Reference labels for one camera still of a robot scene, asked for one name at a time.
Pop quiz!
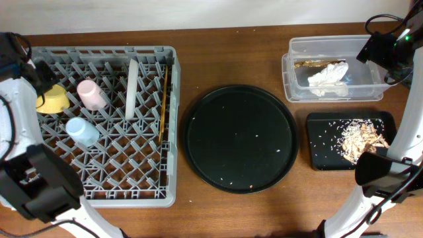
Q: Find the pink plastic cup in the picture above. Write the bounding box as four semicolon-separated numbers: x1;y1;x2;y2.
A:
77;79;106;111

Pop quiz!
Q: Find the black rectangular tray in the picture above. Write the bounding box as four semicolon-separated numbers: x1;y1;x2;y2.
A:
306;111;397;171

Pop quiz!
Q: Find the wooden chopstick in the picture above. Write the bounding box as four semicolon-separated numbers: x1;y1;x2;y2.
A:
159;65;169;139
159;73;167;143

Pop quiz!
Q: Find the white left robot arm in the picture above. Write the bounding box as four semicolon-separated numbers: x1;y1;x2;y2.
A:
1;32;126;237

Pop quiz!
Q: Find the crumpled white tissue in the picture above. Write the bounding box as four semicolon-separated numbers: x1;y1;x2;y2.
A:
307;63;349;97

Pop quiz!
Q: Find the yellow bowl with food scraps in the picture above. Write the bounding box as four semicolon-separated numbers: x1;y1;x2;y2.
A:
36;85;70;114

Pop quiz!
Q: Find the rice and food scraps pile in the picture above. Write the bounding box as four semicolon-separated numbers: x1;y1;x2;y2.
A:
312;118;391;165

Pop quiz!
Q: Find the grey round plate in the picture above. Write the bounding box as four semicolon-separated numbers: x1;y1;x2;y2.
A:
125;59;138;120

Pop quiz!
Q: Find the clear plastic waste bin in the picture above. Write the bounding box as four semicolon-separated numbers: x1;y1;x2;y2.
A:
282;35;391;102

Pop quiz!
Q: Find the gold foil wrapper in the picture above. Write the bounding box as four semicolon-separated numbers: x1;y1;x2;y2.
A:
294;59;346;69

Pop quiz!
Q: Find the grey plastic dishwasher rack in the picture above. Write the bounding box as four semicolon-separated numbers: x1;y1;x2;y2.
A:
32;46;180;208

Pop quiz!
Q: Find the light blue plastic cup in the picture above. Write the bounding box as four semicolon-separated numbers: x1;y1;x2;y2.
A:
65;117;100;147

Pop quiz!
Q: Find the round black serving tray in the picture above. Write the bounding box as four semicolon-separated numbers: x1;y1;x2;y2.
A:
181;85;299;194

